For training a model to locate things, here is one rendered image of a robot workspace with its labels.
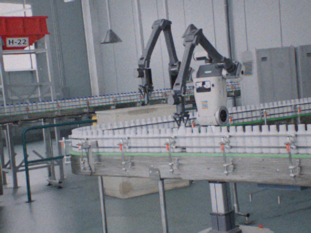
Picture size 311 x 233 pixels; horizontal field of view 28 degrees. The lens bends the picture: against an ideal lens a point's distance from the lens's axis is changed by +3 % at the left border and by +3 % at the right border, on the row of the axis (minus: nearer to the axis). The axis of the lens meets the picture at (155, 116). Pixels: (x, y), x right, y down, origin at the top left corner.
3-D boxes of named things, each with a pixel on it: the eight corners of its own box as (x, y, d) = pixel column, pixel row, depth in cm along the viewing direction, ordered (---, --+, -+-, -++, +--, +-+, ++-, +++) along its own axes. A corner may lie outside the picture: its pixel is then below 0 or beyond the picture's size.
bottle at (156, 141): (162, 151, 435) (160, 128, 434) (162, 151, 429) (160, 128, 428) (154, 151, 435) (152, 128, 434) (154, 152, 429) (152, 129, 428)
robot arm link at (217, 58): (200, 23, 425) (189, 25, 432) (194, 39, 420) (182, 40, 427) (232, 62, 453) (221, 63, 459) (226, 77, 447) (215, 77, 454)
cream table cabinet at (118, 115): (168, 181, 922) (161, 104, 915) (191, 185, 868) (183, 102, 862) (102, 194, 867) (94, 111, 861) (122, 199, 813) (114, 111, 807)
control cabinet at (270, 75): (283, 156, 1078) (274, 46, 1068) (304, 158, 1035) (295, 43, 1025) (245, 163, 1037) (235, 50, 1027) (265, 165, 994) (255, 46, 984)
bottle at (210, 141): (217, 151, 401) (215, 126, 400) (212, 152, 396) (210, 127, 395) (210, 151, 405) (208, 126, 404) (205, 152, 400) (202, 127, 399)
